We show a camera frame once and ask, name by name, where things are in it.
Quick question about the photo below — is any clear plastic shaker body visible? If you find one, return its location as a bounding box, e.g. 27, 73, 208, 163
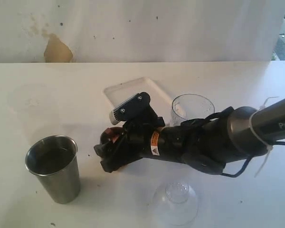
170, 94, 215, 126

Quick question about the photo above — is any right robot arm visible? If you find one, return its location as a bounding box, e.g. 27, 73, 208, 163
94, 92, 285, 176

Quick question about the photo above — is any white zip tie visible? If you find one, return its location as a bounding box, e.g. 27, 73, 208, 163
248, 95, 280, 178

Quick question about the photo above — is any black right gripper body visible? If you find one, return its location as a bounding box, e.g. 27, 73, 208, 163
113, 106, 188, 166

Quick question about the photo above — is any clear plastic shaker lid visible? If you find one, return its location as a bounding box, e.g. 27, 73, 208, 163
149, 179, 199, 228

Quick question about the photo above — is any stainless steel cup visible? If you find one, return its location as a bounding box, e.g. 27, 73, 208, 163
25, 135, 81, 204

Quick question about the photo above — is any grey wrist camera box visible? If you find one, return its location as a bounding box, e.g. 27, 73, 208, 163
109, 92, 151, 125

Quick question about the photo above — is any white rectangular tray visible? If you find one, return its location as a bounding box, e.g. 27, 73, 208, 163
104, 77, 172, 116

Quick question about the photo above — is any brown wooden cup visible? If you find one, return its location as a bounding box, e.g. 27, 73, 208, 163
100, 127, 123, 145

